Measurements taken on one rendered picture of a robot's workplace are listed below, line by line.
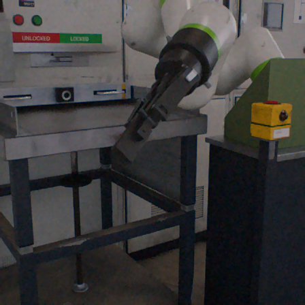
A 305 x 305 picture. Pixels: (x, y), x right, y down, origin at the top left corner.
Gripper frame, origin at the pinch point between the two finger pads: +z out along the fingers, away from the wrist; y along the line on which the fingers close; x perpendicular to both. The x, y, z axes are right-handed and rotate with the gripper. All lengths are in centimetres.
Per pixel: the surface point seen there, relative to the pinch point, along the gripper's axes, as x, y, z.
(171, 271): -89, 112, -66
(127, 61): -2, 79, -108
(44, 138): 5, 46, -23
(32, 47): 25, 64, -58
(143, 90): -11, 58, -78
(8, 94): 20, 75, -46
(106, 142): -8, 43, -34
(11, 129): 12, 50, -21
